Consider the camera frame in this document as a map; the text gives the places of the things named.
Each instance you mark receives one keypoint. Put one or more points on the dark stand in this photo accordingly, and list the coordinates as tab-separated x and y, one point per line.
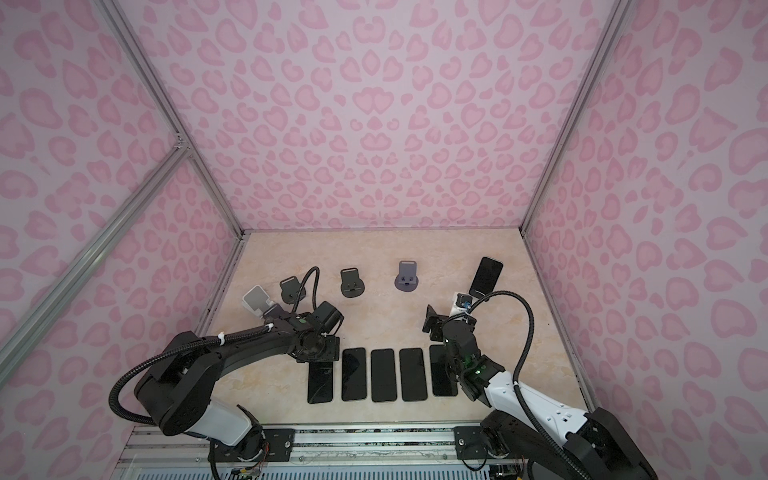
352	286
291	290
407	279

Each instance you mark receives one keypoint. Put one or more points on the left corner aluminium post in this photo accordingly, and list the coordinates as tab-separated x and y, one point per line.
129	41

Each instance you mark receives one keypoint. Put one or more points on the left diagonal aluminium bar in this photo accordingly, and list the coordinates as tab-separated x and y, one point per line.
38	321

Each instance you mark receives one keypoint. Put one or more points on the pink-edged phone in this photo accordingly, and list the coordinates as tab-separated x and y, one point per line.
383	375

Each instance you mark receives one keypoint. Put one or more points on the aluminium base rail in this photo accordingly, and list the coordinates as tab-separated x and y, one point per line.
410	450

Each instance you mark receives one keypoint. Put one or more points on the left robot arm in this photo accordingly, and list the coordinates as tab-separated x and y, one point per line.
176	387

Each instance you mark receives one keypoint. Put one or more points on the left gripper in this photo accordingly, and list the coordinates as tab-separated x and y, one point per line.
333	353

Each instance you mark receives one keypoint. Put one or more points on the right corner aluminium post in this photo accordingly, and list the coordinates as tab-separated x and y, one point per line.
621	11

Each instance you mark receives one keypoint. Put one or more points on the white phone stand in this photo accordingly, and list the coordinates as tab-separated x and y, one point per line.
257	301

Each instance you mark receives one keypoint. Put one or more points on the corner aluminium post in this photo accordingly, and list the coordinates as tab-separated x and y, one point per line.
129	41
621	11

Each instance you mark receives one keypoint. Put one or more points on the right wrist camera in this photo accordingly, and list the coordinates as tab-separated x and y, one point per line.
462	302

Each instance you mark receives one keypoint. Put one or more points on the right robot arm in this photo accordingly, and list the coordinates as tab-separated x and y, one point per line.
569	442

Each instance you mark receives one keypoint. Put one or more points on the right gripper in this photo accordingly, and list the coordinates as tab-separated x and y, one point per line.
432	318

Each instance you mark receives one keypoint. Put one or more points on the black phone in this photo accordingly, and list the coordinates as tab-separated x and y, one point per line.
413	375
354	374
320	382
443	383
486	277

